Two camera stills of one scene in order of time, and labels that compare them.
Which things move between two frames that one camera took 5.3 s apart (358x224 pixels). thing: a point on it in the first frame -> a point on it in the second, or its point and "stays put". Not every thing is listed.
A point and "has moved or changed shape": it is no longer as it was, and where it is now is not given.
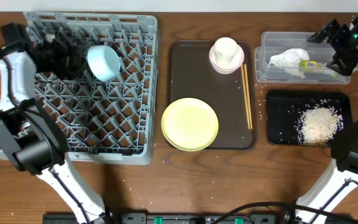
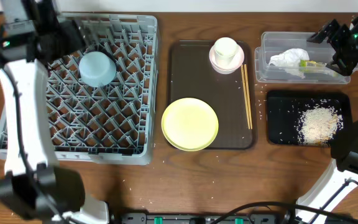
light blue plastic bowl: (103, 62) has moved or changed shape
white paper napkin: (289, 60) stays put
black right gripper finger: (342, 64) stays put
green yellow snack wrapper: (309, 65) stays put
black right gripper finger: (325, 32) stays put
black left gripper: (74, 58) -> (74, 38)
